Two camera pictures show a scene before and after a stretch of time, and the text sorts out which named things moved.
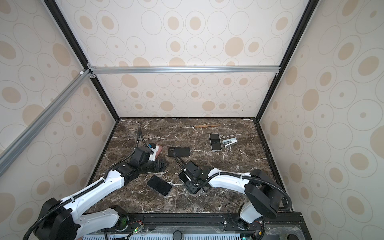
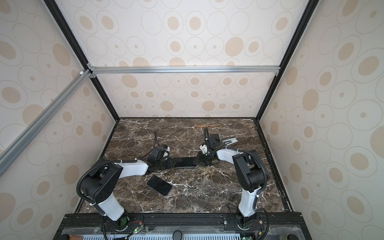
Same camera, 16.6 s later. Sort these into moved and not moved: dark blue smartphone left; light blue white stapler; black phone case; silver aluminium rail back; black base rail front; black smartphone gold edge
Moved: black smartphone gold edge; black phone case
Not moved: silver aluminium rail back; black base rail front; dark blue smartphone left; light blue white stapler
